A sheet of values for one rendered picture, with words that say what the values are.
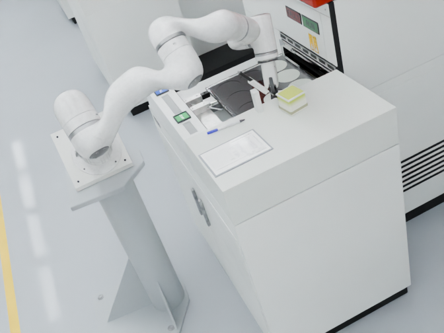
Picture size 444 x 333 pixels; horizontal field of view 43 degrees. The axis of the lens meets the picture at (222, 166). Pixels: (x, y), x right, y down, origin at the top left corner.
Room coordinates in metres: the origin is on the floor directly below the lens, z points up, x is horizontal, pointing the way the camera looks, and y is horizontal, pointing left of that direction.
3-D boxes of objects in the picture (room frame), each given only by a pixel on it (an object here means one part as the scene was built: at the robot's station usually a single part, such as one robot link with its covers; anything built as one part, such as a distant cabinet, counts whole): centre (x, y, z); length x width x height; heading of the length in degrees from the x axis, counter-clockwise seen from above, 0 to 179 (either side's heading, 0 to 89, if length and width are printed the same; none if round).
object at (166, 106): (1.95, 0.11, 0.89); 0.55 x 0.09 x 0.14; 12
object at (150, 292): (1.86, 0.54, 0.41); 0.51 x 0.44 x 0.82; 97
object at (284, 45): (2.02, -0.46, 0.89); 0.44 x 0.02 x 0.10; 12
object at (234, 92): (1.96, -0.26, 0.90); 0.34 x 0.34 x 0.01; 13
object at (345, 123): (1.56, -0.25, 0.89); 0.62 x 0.35 x 0.14; 102
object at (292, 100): (1.64, -0.30, 1.00); 0.07 x 0.07 x 0.07; 21
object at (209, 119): (1.89, 0.00, 0.87); 0.36 x 0.08 x 0.03; 12
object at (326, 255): (1.86, -0.17, 0.41); 0.96 x 0.64 x 0.82; 12
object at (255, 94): (1.70, -0.20, 1.03); 0.06 x 0.04 x 0.13; 102
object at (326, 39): (2.20, -0.44, 1.02); 0.81 x 0.03 x 0.40; 12
